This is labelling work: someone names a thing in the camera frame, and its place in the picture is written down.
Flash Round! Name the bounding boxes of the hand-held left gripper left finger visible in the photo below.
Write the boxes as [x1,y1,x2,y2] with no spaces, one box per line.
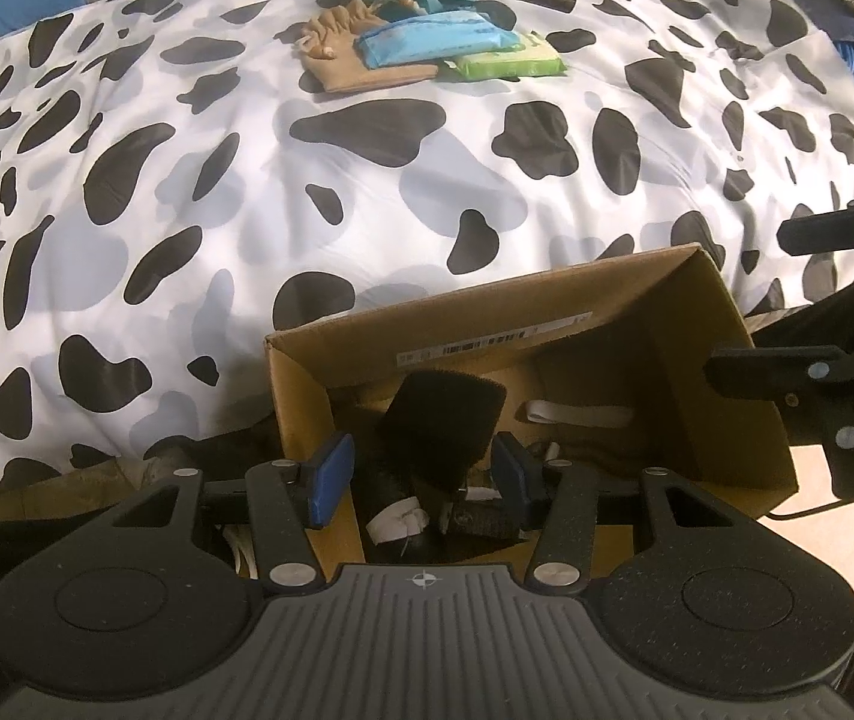
[108,432,357,593]

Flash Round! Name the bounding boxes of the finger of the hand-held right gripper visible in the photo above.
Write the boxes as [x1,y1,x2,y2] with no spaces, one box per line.
[704,343,854,492]
[777,178,854,256]

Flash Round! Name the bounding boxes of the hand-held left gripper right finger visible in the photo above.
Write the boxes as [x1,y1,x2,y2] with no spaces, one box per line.
[491,432,740,590]

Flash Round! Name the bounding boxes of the brown cardboard box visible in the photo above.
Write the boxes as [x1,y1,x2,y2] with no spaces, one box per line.
[262,241,799,578]

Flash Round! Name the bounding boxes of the black cloth band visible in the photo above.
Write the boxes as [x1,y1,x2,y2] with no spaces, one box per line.
[382,371,507,488]

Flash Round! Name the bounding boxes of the green wet wipe packet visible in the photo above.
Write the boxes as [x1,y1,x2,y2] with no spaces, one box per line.
[442,31,569,82]

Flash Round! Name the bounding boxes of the tan drawstring pouch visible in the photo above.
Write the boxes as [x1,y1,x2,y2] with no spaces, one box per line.
[299,0,439,95]

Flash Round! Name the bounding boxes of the blue tissue packet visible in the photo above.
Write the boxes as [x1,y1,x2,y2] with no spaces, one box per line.
[356,11,522,68]

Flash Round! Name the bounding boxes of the cow print blanket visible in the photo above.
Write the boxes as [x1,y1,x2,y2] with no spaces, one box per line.
[0,0,854,503]

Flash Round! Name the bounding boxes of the white elastic strap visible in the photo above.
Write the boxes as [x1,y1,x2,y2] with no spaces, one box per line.
[526,399,634,428]

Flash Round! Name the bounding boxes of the black cable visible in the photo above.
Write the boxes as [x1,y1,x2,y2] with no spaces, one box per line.
[764,493,854,522]

